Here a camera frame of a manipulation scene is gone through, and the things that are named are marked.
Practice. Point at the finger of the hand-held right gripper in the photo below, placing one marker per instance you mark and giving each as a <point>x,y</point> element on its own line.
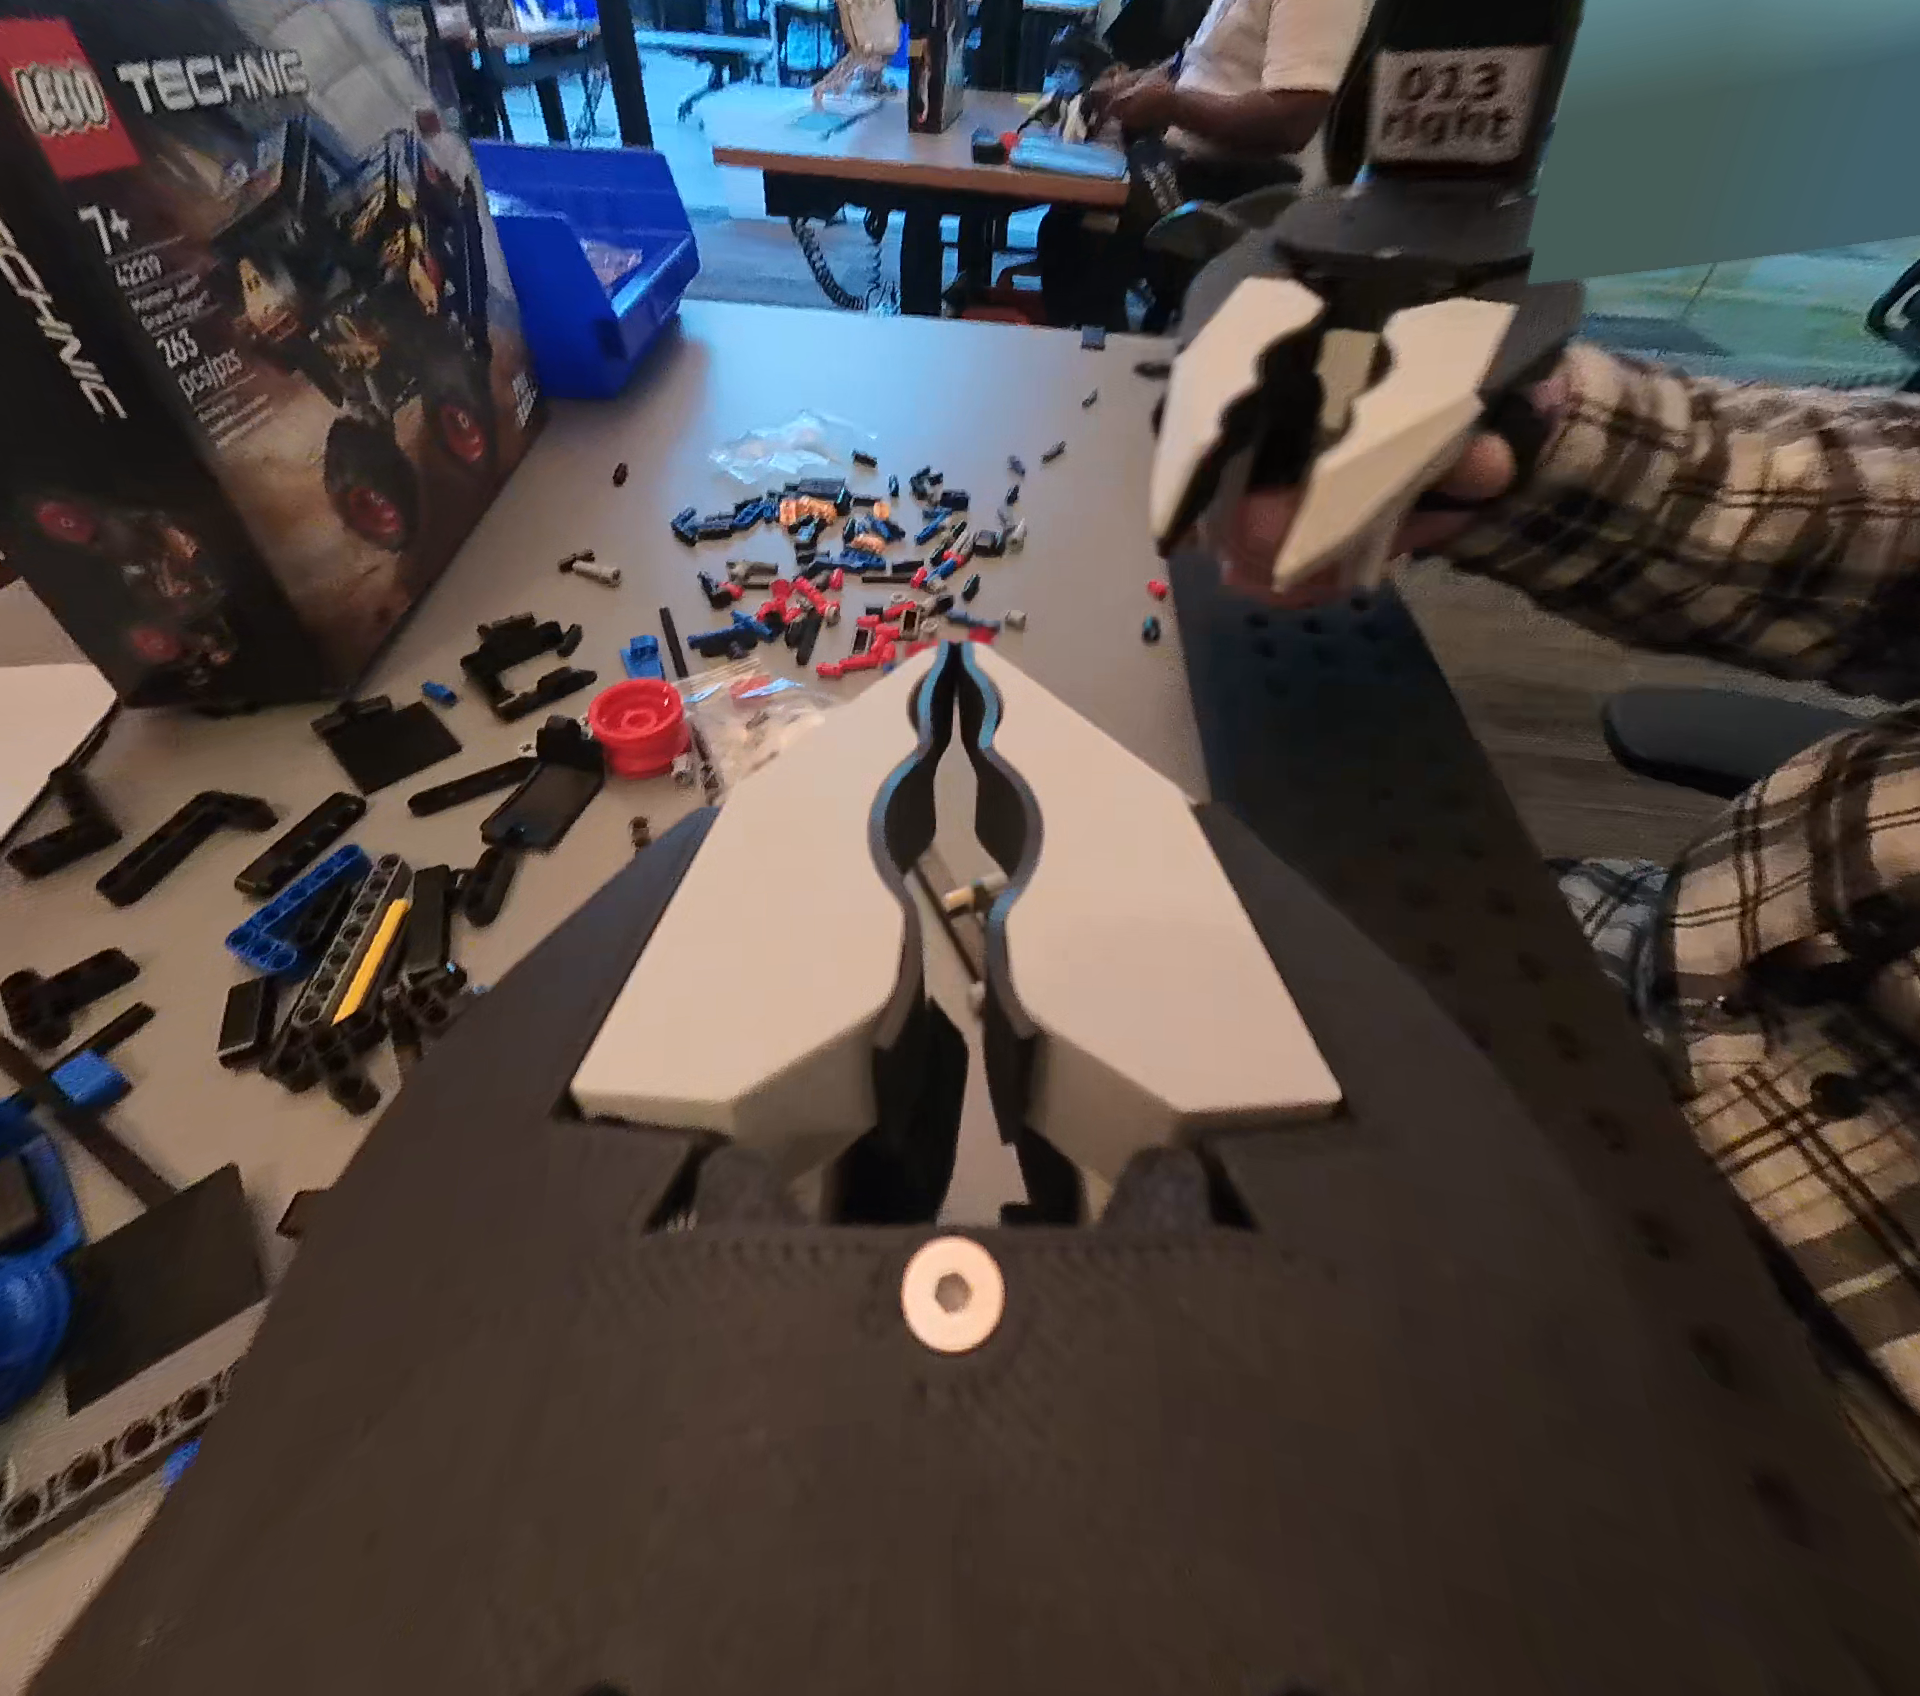
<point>1411,421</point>
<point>1208,407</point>

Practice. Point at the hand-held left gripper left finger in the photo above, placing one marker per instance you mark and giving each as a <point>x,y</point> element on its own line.
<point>734,977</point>

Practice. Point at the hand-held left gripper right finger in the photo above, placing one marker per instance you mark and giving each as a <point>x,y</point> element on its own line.
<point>1170,977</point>

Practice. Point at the person's right forearm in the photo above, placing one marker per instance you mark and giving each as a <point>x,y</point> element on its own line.
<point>1694,496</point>

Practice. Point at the grey desk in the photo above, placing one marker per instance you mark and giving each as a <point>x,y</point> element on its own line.
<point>901,376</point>

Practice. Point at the wooden-edged office desk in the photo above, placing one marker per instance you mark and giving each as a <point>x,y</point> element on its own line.
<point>901,145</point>

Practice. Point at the person's right hand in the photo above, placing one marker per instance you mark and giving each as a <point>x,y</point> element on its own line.
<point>1260,541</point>

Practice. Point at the clear bag of parts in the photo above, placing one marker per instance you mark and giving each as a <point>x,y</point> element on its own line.
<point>751,728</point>

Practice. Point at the black curved panel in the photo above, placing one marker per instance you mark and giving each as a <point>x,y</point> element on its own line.
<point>540,797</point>

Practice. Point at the red wheel hub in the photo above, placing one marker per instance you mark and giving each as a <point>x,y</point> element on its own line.
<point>638,728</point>

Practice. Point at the black dotted mat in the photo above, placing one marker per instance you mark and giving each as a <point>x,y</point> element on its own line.
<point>1350,751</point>

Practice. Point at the short yellow axle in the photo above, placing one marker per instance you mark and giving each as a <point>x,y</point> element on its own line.
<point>371,961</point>

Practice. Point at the pile of red and blue connectors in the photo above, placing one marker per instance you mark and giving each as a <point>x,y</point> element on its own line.
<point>870,570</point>

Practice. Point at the long grey beam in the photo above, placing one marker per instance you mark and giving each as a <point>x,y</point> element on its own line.
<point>344,961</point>

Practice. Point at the black square panel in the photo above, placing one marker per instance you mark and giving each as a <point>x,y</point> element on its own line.
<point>386,748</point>

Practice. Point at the crumpled clear plastic bag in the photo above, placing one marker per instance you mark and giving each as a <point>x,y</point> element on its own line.
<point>789,447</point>

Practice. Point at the white pin with black connector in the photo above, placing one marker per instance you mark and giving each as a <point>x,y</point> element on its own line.
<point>593,567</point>

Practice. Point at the blue angled beam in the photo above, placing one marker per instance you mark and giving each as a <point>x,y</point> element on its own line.
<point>293,916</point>

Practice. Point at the black chair armrest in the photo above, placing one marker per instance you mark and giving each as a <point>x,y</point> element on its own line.
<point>1724,741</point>

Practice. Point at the tall black box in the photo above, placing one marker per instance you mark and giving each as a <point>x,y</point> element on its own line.
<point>939,47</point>

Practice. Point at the pile of black and blue bricks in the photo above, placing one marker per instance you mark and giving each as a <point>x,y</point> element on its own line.
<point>181,835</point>

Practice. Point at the blue plastic object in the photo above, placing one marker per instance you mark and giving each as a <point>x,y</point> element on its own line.
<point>601,270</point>

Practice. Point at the person in plaid shirt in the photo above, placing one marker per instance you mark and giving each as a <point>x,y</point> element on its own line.
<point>1801,977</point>

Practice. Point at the black toy set box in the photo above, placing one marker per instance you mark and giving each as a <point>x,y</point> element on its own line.
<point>225,376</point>

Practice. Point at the blue wheel hub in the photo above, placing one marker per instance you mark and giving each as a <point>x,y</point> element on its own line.
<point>30,1337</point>

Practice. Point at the black chassis on blue frame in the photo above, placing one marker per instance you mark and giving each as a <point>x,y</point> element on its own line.
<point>30,1170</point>

